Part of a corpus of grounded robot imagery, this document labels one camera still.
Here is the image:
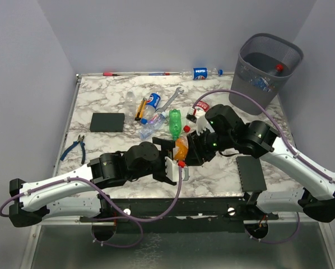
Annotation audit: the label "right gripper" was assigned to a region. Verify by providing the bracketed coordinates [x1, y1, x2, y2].
[184, 126, 234, 166]

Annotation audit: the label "small orange juice bottle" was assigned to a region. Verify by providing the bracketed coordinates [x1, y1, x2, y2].
[173, 137, 189, 161]

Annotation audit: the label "red green label water bottle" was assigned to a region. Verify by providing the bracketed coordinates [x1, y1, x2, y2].
[183, 100, 210, 133]

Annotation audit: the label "green plastic bottle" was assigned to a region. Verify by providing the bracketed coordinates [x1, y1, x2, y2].
[169, 109, 182, 141]

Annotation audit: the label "blue label water bottle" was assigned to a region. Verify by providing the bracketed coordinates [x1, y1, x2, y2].
[238, 66, 275, 92]

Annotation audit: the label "red label clear bottle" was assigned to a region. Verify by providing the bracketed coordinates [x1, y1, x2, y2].
[266, 64, 285, 78]

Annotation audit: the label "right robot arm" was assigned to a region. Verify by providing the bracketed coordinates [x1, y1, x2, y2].
[185, 104, 335, 222]

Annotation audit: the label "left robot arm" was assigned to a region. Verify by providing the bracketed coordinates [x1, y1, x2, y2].
[8, 137, 179, 228]

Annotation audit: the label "grey mesh waste bin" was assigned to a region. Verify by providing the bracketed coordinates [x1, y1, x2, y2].
[231, 33, 304, 108]

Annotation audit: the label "clear bottle purple label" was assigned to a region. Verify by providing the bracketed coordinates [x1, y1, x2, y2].
[139, 112, 167, 140]

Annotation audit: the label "black notebook right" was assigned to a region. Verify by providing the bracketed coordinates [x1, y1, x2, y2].
[236, 156, 267, 193]

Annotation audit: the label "silver open-end wrench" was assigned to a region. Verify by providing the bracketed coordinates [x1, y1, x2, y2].
[156, 87, 184, 113]

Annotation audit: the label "Pepsi bottle blue label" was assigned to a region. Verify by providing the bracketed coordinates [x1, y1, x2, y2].
[141, 92, 161, 125]

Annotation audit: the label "clear empty bottle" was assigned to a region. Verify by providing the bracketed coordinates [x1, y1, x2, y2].
[125, 91, 136, 119]

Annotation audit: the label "black box left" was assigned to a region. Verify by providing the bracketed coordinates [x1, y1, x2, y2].
[90, 113, 125, 133]

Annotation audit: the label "Pepsi bottle at back edge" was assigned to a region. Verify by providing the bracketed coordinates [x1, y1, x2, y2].
[180, 67, 224, 80]

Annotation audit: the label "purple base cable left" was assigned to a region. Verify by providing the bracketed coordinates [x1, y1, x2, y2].
[91, 218, 145, 248]

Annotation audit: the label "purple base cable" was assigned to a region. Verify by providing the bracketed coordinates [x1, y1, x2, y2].
[91, 218, 145, 248]
[244, 211, 302, 245]

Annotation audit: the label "blue handled pliers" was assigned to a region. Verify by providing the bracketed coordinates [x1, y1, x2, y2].
[59, 134, 86, 164]

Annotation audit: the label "blue handled screwdriver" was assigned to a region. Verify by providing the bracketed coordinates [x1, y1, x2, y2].
[148, 72, 171, 76]

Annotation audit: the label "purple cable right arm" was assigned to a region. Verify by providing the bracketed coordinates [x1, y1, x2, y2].
[192, 89, 335, 188]

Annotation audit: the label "red handled screwdriver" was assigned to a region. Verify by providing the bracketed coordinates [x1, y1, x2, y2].
[103, 72, 122, 77]

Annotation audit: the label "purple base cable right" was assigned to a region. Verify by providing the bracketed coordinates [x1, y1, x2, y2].
[244, 211, 302, 245]

